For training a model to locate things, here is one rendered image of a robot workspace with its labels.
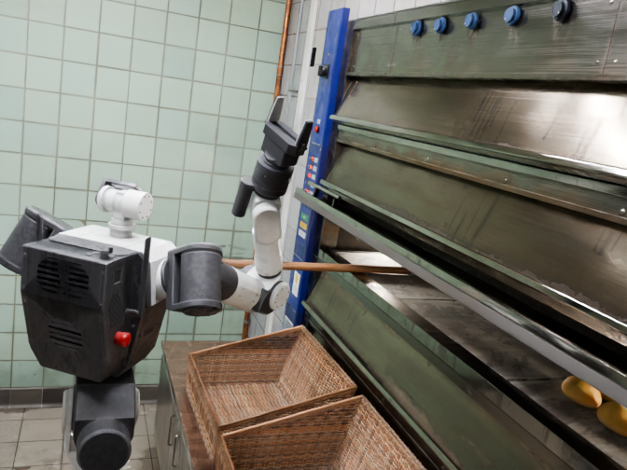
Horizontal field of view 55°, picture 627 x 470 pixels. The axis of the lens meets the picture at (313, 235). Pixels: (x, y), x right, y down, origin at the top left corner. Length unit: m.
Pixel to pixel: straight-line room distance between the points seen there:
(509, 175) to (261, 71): 2.02
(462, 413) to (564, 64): 0.88
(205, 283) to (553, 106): 0.86
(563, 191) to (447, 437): 0.71
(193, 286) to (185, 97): 1.99
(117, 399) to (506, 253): 0.95
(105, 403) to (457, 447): 0.86
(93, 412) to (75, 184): 1.92
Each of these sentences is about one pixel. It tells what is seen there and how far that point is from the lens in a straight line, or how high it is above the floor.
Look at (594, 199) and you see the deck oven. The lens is 1.32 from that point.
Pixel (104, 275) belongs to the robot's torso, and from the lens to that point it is 1.28.
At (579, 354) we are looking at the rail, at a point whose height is 1.42.
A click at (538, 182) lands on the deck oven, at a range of 1.44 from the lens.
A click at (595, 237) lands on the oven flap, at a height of 1.59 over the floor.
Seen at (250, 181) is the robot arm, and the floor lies 1.57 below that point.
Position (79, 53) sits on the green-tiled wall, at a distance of 3.19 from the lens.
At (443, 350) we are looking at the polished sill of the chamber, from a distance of 1.70.
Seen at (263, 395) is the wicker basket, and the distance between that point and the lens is 2.55.
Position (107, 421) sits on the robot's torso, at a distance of 1.46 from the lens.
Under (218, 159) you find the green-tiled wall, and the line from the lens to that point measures 3.28.
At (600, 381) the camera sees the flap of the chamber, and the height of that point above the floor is 1.40.
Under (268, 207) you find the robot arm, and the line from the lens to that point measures 1.41.
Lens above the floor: 1.76
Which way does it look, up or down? 12 degrees down
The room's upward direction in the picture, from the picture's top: 9 degrees clockwise
